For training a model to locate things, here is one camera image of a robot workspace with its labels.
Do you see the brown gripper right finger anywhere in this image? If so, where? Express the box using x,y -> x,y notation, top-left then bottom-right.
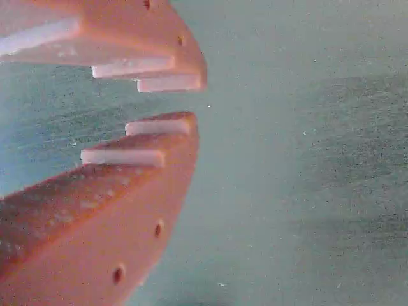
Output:
0,0 -> 208,94

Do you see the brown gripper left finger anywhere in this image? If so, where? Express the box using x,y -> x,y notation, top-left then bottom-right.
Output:
0,111 -> 200,306

